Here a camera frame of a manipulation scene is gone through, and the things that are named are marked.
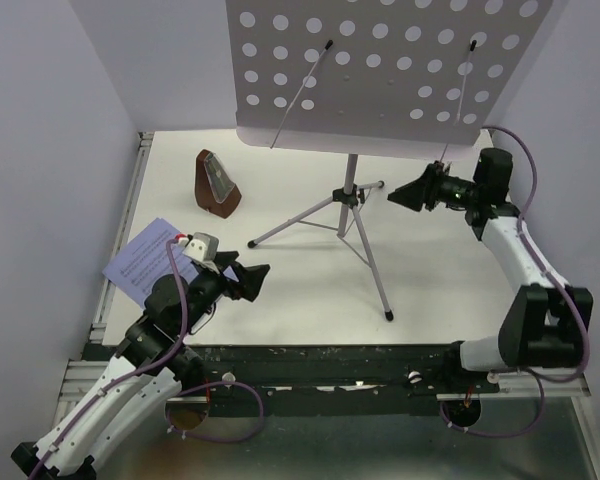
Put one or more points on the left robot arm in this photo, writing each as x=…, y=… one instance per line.
x=150, y=365

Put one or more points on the lilac sheet music page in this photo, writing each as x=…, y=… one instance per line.
x=139, y=264

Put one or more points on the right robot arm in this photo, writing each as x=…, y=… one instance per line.
x=547, y=323

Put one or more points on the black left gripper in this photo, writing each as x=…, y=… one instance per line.
x=250, y=278

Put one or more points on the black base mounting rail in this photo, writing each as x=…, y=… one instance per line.
x=274, y=380

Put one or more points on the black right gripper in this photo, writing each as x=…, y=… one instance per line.
x=413, y=194

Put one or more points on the brown wooden metronome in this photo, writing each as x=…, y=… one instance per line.
x=214, y=191

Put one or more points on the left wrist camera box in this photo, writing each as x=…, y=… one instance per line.
x=200, y=249

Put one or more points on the lilac perforated music stand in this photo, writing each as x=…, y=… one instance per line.
x=383, y=78

